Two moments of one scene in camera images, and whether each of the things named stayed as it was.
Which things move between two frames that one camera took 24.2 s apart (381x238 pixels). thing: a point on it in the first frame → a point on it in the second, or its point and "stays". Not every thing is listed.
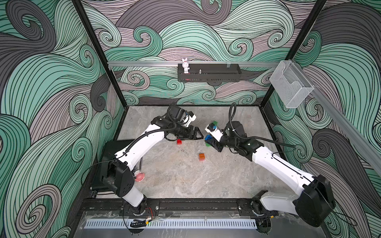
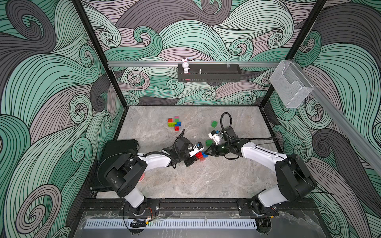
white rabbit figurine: (185, 65) stays
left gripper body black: (181, 132) → (185, 157)
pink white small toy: (140, 176) stays
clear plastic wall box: (291, 87) stays
